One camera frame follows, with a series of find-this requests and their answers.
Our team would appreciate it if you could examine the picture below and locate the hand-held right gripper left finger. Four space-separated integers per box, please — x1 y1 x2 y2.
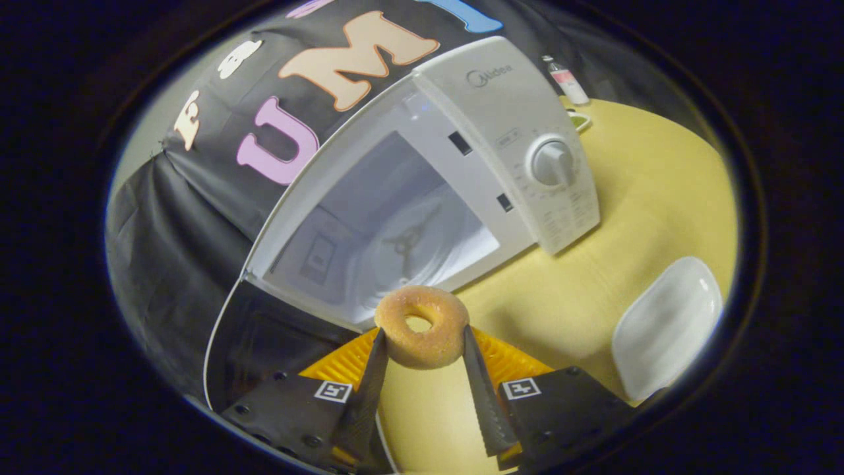
221 328 396 475

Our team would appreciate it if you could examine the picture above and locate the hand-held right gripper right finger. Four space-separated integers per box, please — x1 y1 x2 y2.
462 325 637 470

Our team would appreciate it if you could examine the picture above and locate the sugared doughnut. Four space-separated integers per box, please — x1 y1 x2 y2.
374 285 471 370

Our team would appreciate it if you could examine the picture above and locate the white microwave oven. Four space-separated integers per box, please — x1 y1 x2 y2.
203 36 602 413

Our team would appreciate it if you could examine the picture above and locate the white rectangular plate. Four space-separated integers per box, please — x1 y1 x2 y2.
611 256 724 403

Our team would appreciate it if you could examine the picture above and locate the small bottle with pink label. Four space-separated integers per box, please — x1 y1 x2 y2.
542 55 591 106

